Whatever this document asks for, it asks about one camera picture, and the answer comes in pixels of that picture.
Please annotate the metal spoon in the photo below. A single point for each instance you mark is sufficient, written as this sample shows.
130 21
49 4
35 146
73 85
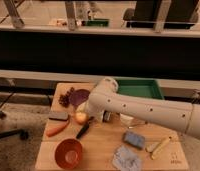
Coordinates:
137 125

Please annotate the purple bowl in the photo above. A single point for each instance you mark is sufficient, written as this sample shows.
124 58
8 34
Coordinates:
78 97

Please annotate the crumpled grey blue cloth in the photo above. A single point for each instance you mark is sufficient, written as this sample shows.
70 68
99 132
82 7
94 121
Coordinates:
125 159

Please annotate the blue sponge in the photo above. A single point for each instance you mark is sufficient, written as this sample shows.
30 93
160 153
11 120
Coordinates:
133 139

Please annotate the red orange bowl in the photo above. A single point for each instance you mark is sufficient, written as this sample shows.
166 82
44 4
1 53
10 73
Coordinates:
68 154

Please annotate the grey eraser block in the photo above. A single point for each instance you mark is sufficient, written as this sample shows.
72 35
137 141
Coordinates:
62 116

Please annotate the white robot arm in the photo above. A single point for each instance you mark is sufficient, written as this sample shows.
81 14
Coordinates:
179 116

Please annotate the dark grapes bunch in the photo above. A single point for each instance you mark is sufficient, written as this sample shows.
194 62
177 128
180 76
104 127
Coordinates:
64 98

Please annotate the white cup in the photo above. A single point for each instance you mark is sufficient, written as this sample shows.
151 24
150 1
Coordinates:
126 120

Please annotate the yellow red apple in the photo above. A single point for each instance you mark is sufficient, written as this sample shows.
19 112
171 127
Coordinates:
81 118

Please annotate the black office chair base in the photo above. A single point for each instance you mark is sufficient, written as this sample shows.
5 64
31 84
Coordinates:
7 131

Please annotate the black handled knife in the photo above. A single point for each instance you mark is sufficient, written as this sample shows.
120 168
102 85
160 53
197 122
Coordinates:
84 128

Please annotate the green plastic tray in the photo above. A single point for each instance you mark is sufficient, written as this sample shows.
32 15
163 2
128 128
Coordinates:
146 88

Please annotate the orange carrot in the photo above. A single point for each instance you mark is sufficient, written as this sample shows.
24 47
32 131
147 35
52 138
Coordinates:
54 128

